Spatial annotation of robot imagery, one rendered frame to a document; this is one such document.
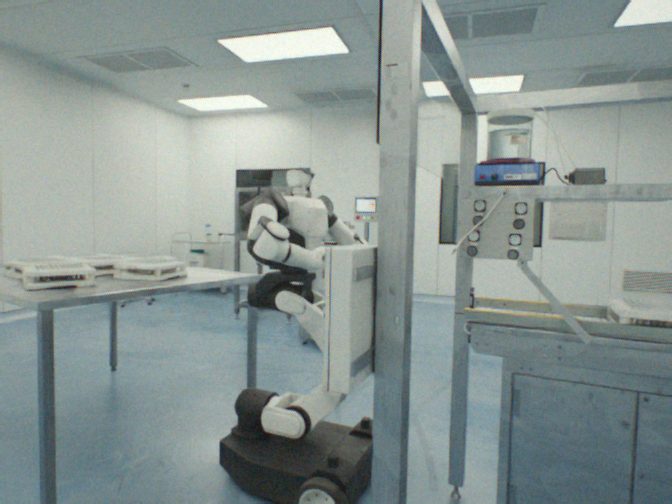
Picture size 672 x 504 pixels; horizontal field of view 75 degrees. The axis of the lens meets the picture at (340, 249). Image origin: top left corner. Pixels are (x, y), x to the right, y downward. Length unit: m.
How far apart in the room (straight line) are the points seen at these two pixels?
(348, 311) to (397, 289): 0.13
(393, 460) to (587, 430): 0.86
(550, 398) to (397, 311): 0.88
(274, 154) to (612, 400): 6.36
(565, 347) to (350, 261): 0.94
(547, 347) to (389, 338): 0.77
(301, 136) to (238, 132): 1.13
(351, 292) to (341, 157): 6.17
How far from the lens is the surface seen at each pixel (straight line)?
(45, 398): 1.95
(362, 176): 6.77
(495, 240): 1.46
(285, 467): 1.91
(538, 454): 1.71
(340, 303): 0.77
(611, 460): 1.72
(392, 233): 0.84
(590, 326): 1.53
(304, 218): 1.74
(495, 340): 1.54
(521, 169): 1.52
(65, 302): 1.87
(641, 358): 1.57
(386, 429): 0.93
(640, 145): 6.91
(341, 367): 0.80
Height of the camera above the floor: 1.12
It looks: 3 degrees down
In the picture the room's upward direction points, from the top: 1 degrees clockwise
